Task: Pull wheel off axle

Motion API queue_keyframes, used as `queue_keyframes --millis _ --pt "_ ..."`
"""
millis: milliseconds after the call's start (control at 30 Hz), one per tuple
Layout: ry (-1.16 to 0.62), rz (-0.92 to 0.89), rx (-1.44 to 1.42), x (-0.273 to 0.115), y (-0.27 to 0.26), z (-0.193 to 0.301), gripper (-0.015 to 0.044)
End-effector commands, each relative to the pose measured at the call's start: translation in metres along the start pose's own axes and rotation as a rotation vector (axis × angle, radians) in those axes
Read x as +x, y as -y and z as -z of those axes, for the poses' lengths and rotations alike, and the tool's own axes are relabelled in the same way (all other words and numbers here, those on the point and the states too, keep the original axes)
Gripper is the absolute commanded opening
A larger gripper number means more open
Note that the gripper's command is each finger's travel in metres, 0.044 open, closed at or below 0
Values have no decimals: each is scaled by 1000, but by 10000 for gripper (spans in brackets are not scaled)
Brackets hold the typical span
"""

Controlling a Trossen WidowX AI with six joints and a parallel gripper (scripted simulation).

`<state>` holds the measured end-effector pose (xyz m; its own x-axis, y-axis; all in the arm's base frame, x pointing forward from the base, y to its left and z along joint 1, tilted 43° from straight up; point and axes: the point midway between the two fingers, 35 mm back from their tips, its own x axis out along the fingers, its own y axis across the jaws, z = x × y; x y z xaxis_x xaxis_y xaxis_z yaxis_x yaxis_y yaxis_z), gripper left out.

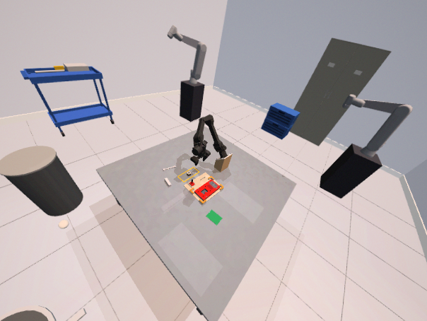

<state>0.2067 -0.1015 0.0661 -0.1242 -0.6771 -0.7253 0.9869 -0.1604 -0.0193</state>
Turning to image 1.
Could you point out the green flat square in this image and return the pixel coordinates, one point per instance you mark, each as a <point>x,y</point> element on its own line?
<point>212,216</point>

